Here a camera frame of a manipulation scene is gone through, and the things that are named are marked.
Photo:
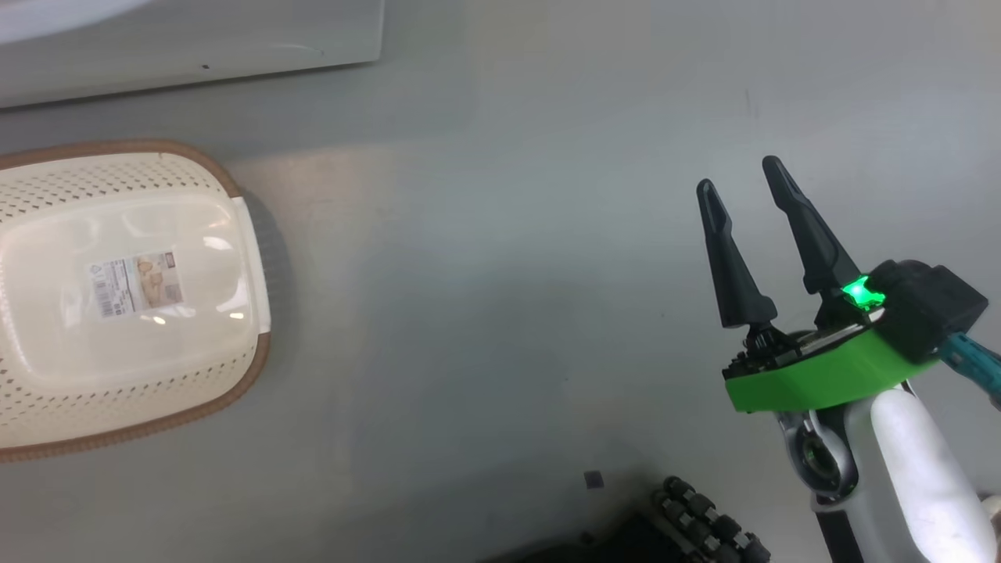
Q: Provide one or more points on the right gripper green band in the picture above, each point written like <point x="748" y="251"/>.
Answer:
<point x="821" y="379"/>

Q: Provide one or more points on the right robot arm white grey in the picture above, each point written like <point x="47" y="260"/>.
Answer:
<point x="915" y="469"/>

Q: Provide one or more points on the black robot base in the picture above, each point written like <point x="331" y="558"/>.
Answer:
<point x="610" y="543"/>

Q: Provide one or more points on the white front-load washing machine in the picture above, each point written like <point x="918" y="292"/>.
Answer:
<point x="195" y="39"/>

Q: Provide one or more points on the ribbed black robot wheel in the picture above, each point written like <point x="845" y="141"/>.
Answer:
<point x="704" y="520"/>

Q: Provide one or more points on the small dark floor tape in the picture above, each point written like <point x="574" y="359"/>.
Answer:
<point x="594" y="480"/>

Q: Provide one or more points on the cream perforated laundry basket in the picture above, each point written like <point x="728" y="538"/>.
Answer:
<point x="156" y="375"/>

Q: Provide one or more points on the basket product label sticker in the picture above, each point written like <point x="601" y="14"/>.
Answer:
<point x="134" y="285"/>

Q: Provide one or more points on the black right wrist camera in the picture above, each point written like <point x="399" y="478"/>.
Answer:
<point x="931" y="313"/>

